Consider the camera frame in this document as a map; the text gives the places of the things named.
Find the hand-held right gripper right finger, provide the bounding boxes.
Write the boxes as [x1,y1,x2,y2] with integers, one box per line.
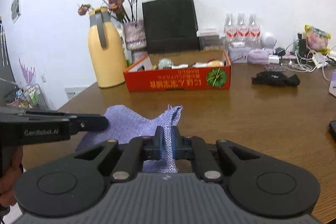
[171,127,260,184]

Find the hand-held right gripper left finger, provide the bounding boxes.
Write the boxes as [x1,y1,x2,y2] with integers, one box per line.
[75,126,164,183]

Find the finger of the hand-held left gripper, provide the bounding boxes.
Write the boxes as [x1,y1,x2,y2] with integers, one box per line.
[25,109,109,135]

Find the purple woven pouch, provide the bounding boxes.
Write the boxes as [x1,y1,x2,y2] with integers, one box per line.
[76,105,183,174]

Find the red cardboard box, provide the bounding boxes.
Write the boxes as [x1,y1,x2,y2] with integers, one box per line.
[123,50,231,92]

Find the green translucent ball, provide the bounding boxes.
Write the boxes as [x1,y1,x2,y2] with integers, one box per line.
[157,58,173,69]

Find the white and yellow plush toy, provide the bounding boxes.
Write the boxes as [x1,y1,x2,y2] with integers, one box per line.
[193,60,225,67]

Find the person's left hand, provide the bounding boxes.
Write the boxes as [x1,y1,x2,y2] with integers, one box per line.
[0,147,24,212]

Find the purple dried flowers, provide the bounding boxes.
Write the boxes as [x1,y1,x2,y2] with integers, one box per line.
[18,57,36,88]

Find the dark board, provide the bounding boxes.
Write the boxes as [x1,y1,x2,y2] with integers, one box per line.
[0,17,16,109]

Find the yellow thermos jug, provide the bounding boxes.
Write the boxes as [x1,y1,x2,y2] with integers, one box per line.
[88,7,128,88]

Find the purple wrapped vase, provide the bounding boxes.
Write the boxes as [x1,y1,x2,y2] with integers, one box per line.
[123,21,147,64]

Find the clear plastic container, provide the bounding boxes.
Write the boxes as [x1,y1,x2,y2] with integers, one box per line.
[199,35,225,51]

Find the pale tin box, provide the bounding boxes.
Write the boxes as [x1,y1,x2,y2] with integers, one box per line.
[228,46,252,64]

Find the white slim box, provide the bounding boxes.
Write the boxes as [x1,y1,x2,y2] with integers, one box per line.
[197,28,218,37]

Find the black paper bag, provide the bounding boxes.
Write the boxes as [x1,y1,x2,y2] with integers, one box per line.
[142,0,201,54]

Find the purple knit cloth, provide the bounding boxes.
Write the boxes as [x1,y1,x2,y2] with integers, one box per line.
[248,48,271,65]

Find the white round speaker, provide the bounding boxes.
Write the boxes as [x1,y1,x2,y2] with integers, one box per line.
[261,32,277,49]

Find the black smartphone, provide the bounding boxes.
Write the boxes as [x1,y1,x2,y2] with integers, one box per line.
[329,120,336,142]

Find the black upright device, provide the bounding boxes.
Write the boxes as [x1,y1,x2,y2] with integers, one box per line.
[297,33,307,56]

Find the white power adapter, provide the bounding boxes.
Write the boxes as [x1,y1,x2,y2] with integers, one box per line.
[312,53,328,68]

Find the purple tissue pack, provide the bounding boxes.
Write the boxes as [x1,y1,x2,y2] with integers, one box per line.
[328,72,336,97]

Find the colourful snack bag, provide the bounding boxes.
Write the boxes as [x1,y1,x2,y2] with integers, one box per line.
[304,25,331,52]

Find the wire storage rack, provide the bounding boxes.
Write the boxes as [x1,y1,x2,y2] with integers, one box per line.
[4,82,49,110]

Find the white wall vent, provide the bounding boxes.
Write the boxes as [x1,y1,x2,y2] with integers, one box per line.
[64,87,87,101]

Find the wall picture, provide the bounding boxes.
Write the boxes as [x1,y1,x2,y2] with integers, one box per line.
[11,0,21,24]

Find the white cable bundle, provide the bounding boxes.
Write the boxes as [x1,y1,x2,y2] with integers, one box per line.
[282,39,336,80]

